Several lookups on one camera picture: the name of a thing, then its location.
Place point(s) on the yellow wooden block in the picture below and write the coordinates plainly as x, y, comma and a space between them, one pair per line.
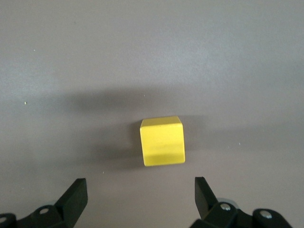
162, 145

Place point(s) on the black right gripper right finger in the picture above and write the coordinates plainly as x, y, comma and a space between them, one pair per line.
204, 202

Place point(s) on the brown table cover mat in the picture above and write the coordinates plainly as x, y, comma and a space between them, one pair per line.
152, 59

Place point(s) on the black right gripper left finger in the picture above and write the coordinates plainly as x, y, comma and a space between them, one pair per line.
71, 204

